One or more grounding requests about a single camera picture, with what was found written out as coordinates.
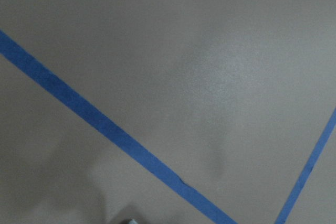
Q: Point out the pink towel with grey back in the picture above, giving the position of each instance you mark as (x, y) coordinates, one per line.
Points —
(128, 221)

